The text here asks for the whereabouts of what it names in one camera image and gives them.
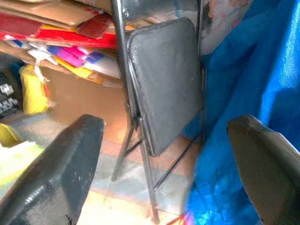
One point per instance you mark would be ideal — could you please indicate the yellow plastic bag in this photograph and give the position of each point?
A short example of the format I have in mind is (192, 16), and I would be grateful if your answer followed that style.
(32, 91)

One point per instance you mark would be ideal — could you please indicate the blue plastic tarp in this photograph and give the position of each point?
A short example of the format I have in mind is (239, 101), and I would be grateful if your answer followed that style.
(246, 105)

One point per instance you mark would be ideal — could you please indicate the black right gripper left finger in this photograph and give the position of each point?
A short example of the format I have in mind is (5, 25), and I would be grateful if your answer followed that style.
(56, 173)

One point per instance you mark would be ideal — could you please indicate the black folding chair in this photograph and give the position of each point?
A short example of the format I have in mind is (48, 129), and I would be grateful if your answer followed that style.
(164, 86)

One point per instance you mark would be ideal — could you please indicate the colourful printed flat carton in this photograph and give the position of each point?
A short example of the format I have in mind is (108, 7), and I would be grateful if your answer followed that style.
(72, 58)

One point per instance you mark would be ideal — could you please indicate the brown flattened cardboard sheet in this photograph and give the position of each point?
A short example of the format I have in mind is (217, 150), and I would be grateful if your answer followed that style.
(51, 11)

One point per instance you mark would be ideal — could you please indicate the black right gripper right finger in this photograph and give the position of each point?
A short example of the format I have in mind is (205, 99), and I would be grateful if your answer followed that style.
(267, 168)

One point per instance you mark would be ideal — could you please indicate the brown cardboard box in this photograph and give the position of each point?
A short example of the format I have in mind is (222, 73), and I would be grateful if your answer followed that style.
(84, 98)

